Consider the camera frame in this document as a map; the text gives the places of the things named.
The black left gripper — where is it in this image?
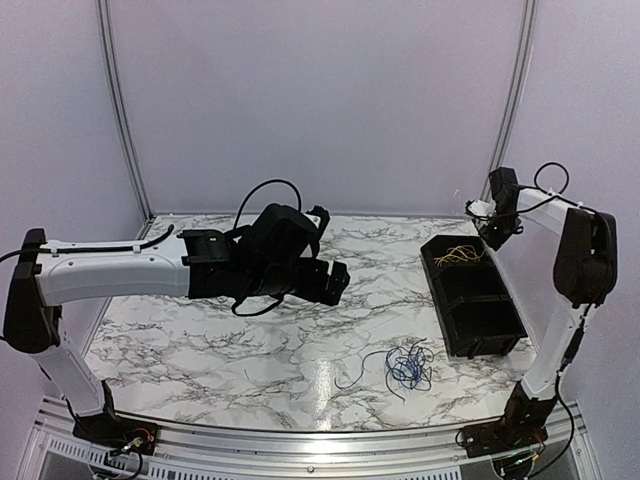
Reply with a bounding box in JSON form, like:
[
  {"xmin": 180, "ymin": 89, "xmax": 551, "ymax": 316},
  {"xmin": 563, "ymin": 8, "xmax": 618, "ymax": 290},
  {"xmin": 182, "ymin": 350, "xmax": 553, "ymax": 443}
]
[{"xmin": 246, "ymin": 257, "xmax": 351, "ymax": 305}]

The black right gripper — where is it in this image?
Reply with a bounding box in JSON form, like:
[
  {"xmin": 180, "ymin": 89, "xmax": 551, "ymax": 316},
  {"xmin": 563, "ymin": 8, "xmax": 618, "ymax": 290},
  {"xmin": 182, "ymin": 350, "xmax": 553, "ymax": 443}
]
[{"xmin": 478, "ymin": 210, "xmax": 520, "ymax": 251}]

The yellow cable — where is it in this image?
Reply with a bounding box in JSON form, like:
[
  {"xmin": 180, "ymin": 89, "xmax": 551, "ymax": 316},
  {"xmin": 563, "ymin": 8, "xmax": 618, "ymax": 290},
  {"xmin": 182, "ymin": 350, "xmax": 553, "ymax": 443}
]
[
  {"xmin": 433, "ymin": 247, "xmax": 471, "ymax": 269},
  {"xmin": 449, "ymin": 243, "xmax": 487, "ymax": 264}
]

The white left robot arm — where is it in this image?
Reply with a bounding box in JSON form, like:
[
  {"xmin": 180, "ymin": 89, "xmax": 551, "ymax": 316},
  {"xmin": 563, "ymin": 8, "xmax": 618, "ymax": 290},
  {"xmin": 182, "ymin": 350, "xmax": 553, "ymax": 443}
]
[{"xmin": 3, "ymin": 203, "xmax": 350, "ymax": 445}]

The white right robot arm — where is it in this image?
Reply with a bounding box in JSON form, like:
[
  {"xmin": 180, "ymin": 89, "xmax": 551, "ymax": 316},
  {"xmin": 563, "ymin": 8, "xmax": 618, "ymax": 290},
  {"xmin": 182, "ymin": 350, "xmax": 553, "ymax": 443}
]
[{"xmin": 465, "ymin": 167, "xmax": 618, "ymax": 448}]

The black bin far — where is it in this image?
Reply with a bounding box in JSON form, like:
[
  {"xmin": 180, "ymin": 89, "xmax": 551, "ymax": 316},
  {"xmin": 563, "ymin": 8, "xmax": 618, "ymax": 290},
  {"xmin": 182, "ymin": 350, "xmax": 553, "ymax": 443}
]
[{"xmin": 419, "ymin": 234, "xmax": 495, "ymax": 280}]

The black bin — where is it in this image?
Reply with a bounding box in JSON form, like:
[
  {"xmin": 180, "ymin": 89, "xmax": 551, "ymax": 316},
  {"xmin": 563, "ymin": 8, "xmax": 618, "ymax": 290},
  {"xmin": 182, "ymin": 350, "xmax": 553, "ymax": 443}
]
[
  {"xmin": 440, "ymin": 299, "xmax": 528, "ymax": 359},
  {"xmin": 429, "ymin": 264, "xmax": 516, "ymax": 320},
  {"xmin": 419, "ymin": 234, "xmax": 495, "ymax": 280}
]

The black bin middle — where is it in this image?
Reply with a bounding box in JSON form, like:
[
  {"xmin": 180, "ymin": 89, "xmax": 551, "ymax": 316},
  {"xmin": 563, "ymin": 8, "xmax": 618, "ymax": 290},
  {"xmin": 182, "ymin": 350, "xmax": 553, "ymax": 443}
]
[{"xmin": 429, "ymin": 264, "xmax": 516, "ymax": 320}]

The black bin near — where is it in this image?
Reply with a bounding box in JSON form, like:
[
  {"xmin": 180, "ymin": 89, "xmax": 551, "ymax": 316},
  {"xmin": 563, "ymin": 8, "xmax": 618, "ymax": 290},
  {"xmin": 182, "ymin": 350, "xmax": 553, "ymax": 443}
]
[{"xmin": 440, "ymin": 299, "xmax": 528, "ymax": 359}]

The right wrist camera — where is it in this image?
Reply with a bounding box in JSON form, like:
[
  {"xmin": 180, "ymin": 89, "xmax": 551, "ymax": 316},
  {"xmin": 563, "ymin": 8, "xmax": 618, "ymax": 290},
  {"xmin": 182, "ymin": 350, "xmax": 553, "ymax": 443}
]
[{"xmin": 465, "ymin": 199, "xmax": 495, "ymax": 220}]

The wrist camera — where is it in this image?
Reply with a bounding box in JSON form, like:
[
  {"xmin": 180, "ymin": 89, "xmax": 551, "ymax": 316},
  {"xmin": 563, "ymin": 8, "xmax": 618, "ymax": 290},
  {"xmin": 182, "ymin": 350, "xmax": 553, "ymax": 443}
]
[
  {"xmin": 465, "ymin": 199, "xmax": 495, "ymax": 220},
  {"xmin": 305, "ymin": 205, "xmax": 330, "ymax": 236}
]

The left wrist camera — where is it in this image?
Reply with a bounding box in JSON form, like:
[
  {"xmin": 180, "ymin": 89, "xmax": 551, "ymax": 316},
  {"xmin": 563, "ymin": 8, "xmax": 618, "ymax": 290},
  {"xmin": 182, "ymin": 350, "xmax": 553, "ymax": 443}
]
[{"xmin": 305, "ymin": 205, "xmax": 330, "ymax": 236}]

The blue cable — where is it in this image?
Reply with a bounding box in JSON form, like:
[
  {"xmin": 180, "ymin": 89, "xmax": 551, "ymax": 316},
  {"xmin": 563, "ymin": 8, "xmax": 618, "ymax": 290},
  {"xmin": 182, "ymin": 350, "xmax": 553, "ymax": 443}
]
[{"xmin": 334, "ymin": 342, "xmax": 435, "ymax": 394}]

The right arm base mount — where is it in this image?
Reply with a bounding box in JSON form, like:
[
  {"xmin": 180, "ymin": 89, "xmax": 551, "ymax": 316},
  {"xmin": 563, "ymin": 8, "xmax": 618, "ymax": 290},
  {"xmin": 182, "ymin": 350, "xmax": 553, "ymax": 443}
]
[{"xmin": 456, "ymin": 422, "xmax": 548, "ymax": 458}]

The aluminium front rail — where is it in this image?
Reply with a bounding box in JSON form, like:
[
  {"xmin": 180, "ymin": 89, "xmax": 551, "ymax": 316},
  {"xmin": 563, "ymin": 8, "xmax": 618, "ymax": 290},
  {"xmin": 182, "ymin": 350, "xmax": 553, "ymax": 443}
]
[{"xmin": 29, "ymin": 394, "xmax": 596, "ymax": 480}]

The right corner aluminium post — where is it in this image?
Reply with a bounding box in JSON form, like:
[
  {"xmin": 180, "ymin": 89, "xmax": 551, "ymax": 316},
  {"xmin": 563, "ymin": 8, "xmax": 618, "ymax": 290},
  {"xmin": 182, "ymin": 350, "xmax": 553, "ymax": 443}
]
[{"xmin": 488, "ymin": 0, "xmax": 539, "ymax": 172}]

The corner aluminium post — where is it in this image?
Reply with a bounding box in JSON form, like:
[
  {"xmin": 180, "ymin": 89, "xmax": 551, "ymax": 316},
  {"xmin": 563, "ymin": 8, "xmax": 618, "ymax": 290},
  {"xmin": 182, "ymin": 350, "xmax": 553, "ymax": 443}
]
[
  {"xmin": 95, "ymin": 0, "xmax": 154, "ymax": 222},
  {"xmin": 488, "ymin": 0, "xmax": 539, "ymax": 172}
]

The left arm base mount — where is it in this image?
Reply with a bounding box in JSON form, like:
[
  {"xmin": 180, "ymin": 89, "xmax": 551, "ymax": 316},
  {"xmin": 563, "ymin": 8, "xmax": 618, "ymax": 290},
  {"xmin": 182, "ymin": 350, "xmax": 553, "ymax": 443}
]
[{"xmin": 73, "ymin": 415, "xmax": 159, "ymax": 455}]

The left corner aluminium post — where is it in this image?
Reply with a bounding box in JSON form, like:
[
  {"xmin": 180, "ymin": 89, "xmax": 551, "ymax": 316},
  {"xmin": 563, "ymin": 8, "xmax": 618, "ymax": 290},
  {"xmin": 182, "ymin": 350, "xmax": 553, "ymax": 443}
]
[{"xmin": 95, "ymin": 0, "xmax": 154, "ymax": 222}]

